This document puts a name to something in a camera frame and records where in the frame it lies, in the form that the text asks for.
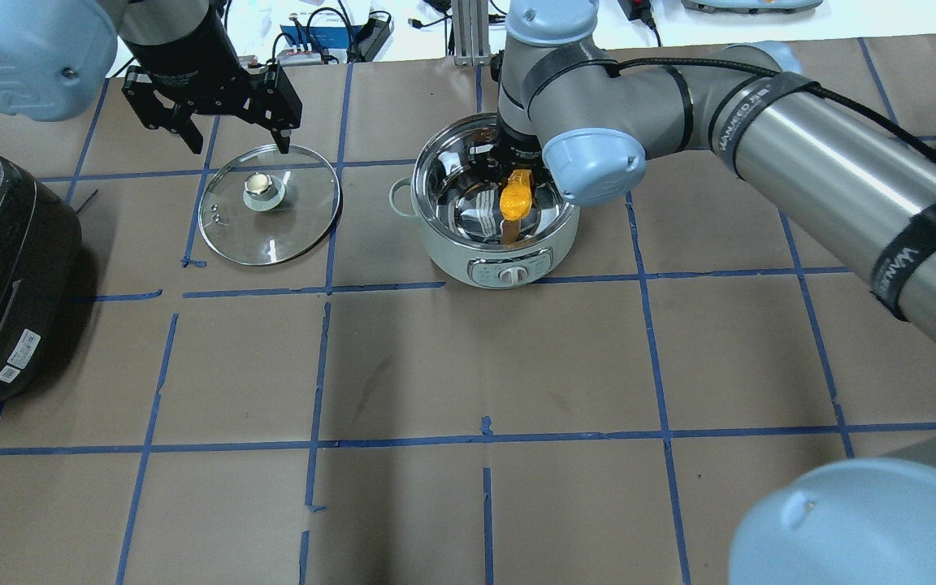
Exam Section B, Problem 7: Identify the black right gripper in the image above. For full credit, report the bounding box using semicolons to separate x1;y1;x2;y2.
472;130;544;176

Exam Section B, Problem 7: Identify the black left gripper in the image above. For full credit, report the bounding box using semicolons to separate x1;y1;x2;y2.
122;8;302;154

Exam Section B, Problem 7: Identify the yellow toy corn cob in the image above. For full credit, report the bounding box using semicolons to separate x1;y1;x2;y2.
499;169;534;222

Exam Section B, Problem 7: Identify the glass pot lid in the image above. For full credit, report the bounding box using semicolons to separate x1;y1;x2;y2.
197;145;341;267

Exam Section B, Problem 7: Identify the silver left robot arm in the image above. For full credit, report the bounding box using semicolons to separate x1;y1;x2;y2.
0;1;302;154

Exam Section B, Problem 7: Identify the pale green electric pot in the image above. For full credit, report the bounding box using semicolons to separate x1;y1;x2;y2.
388;112;580;289

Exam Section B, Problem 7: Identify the black rice cooker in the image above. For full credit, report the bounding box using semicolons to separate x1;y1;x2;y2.
0;150;84;415

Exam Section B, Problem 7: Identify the aluminium frame post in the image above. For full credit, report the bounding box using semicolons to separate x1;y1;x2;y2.
452;0;492;67

